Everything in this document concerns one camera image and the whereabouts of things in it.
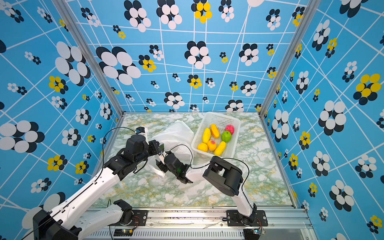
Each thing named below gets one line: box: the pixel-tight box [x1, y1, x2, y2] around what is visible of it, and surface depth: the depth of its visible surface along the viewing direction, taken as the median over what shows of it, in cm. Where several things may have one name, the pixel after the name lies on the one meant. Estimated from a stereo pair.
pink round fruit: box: [225, 124, 235, 135], surface depth 104 cm
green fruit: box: [221, 130, 232, 143], surface depth 101 cm
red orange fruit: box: [207, 140, 217, 151], surface depth 96 cm
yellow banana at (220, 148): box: [214, 141, 227, 157], surface depth 97 cm
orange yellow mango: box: [211, 124, 220, 139], surface depth 105 cm
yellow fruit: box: [197, 142, 208, 153], surface depth 96 cm
